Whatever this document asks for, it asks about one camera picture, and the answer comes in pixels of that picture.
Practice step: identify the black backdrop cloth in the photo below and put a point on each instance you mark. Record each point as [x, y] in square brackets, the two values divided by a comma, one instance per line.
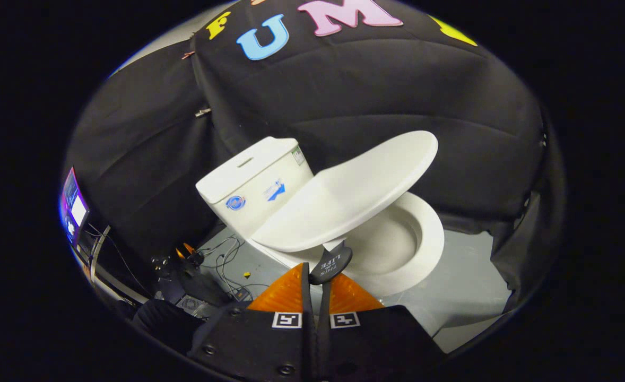
[371, 79]

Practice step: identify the metal bar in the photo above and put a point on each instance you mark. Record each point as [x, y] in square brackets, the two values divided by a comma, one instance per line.
[99, 252]

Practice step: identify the black floor equipment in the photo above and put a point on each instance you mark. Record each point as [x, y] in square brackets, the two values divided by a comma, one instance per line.
[196, 276]

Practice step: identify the copper cloth clip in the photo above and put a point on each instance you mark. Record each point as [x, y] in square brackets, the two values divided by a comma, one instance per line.
[188, 54]

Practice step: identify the white toilet lid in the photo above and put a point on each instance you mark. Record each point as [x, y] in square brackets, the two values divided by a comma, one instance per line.
[344, 191]

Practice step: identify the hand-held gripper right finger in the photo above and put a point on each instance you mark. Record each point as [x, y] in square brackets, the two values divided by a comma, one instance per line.
[324, 329]

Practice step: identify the white toilet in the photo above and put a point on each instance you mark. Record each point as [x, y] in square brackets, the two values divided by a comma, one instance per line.
[249, 180]

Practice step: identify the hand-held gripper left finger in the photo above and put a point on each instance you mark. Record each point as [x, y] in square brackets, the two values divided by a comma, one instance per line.
[308, 318]

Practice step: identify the silver cloth clip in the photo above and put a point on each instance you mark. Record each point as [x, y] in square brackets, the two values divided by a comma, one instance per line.
[202, 112]

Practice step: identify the lit monitor screen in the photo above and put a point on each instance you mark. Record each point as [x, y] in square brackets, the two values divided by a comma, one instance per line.
[74, 207]

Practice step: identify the dark cloth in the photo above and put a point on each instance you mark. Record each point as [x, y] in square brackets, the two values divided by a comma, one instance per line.
[164, 321]

